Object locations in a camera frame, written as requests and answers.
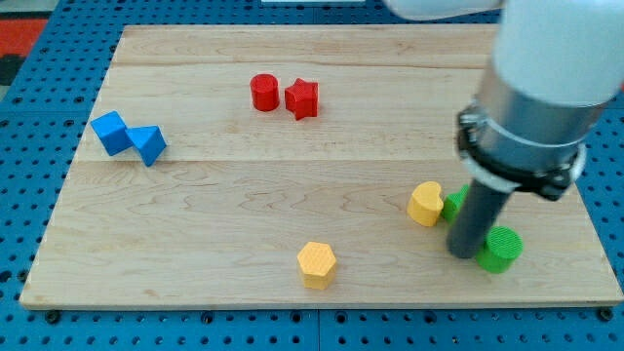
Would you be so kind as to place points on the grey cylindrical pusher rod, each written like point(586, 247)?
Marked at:
point(477, 214)

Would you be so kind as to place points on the green cylinder block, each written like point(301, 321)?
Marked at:
point(501, 248)

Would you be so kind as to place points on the yellow hexagon block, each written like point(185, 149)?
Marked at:
point(316, 265)

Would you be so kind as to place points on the yellow heart block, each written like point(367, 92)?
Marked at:
point(425, 203)

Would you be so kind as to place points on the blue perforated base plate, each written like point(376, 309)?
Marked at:
point(43, 114)

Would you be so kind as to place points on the green star block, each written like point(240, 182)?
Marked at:
point(453, 203)

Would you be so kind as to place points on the red cylinder block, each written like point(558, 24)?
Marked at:
point(265, 92)

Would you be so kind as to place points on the blue cube block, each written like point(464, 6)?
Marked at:
point(111, 130)

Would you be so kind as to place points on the blue triangle block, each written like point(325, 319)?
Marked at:
point(148, 142)

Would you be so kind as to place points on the red star block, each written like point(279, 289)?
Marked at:
point(302, 99)

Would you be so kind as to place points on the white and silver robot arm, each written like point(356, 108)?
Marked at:
point(554, 65)

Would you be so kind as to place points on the light wooden board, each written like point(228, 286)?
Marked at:
point(218, 220)

